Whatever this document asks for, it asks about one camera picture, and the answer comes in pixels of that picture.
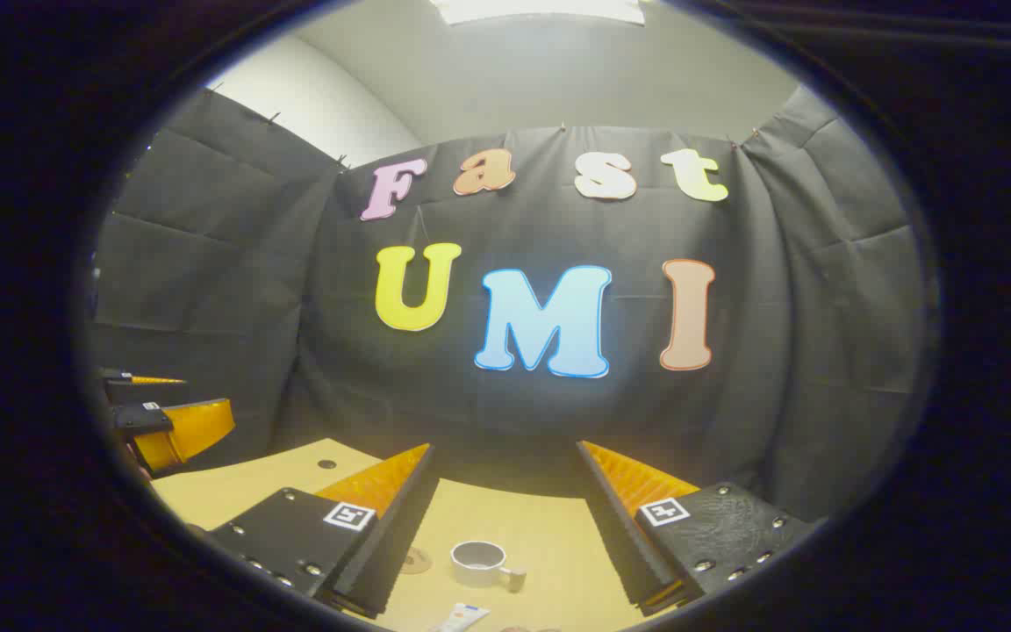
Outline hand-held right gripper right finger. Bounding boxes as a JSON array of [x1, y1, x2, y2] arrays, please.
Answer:
[[576, 439, 822, 617]]

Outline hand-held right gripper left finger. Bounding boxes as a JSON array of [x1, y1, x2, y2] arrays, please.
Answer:
[[205, 443, 438, 620]]

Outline white cup with wooden handle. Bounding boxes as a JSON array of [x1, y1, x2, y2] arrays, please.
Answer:
[[450, 540, 527, 593]]

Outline white toothpaste tube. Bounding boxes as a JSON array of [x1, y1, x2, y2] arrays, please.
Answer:
[[431, 602, 491, 632]]

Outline light wooden desktop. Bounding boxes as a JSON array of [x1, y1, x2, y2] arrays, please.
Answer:
[[150, 437, 673, 632]]

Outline black backdrop cloth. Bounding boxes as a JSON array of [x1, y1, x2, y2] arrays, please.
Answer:
[[89, 83, 928, 528]]

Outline ceiling light panel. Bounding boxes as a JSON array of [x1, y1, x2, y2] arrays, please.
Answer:
[[429, 0, 647, 25]]

